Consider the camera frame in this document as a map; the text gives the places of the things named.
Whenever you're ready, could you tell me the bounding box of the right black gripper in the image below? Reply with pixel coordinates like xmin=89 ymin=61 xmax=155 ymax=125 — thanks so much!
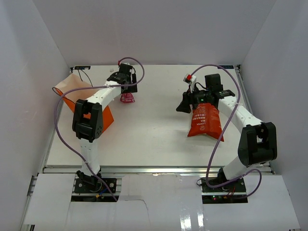
xmin=177 ymin=84 xmax=212 ymax=114

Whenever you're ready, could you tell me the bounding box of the red chips bag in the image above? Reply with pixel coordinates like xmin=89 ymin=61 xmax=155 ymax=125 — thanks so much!
xmin=187 ymin=103 xmax=222 ymax=140

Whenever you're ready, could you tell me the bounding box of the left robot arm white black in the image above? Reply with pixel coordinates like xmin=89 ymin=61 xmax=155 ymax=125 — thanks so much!
xmin=72 ymin=63 xmax=137 ymax=192

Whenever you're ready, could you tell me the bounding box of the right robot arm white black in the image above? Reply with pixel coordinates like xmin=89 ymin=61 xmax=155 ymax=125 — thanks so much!
xmin=176 ymin=74 xmax=277 ymax=192

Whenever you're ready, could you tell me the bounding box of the orange paper bag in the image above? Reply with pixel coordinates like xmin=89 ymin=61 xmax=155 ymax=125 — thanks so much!
xmin=52 ymin=73 xmax=115 ymax=135

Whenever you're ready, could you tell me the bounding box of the pink snack packet left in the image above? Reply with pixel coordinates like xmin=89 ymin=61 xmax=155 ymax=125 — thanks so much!
xmin=120 ymin=93 xmax=135 ymax=103

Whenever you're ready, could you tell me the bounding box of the black label top left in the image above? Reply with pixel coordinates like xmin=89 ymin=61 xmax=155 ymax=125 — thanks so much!
xmin=74 ymin=65 xmax=91 ymax=70

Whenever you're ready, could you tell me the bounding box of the blue table label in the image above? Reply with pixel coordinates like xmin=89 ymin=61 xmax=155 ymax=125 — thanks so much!
xmin=220 ymin=65 xmax=234 ymax=69

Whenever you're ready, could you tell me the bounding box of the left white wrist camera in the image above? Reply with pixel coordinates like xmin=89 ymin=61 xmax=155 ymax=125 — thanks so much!
xmin=118 ymin=61 xmax=133 ymax=74

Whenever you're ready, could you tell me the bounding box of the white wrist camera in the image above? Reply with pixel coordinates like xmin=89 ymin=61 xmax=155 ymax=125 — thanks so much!
xmin=118 ymin=61 xmax=133 ymax=74
xmin=183 ymin=74 xmax=197 ymax=93

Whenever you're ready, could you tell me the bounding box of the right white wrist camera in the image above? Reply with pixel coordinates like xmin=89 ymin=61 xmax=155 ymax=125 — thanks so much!
xmin=183 ymin=74 xmax=197 ymax=93

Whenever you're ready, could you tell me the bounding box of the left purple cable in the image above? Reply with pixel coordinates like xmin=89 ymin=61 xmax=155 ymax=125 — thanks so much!
xmin=54 ymin=57 xmax=145 ymax=202

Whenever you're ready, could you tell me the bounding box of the purple cable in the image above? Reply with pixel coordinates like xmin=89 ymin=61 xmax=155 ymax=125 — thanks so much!
xmin=191 ymin=64 xmax=262 ymax=199
xmin=54 ymin=57 xmax=145 ymax=202

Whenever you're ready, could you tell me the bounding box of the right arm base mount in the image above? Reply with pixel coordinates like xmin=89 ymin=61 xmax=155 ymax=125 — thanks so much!
xmin=196 ymin=178 xmax=248 ymax=205

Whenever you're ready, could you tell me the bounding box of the aluminium right side rail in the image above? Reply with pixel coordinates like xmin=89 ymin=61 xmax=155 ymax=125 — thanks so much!
xmin=233 ymin=65 xmax=277 ymax=174

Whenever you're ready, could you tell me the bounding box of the aluminium rail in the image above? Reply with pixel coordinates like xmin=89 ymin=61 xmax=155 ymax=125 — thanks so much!
xmin=42 ymin=165 xmax=272 ymax=175
xmin=233 ymin=65 xmax=277 ymax=174

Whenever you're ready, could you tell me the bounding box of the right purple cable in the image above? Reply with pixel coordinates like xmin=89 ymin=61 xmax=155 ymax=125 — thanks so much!
xmin=191 ymin=64 xmax=262 ymax=199

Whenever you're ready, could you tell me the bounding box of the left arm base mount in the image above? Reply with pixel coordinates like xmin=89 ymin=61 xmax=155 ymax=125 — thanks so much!
xmin=72 ymin=175 xmax=118 ymax=202

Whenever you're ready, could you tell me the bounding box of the aluminium front rail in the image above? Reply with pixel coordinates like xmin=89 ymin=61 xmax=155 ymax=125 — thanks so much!
xmin=42 ymin=165 xmax=272 ymax=175

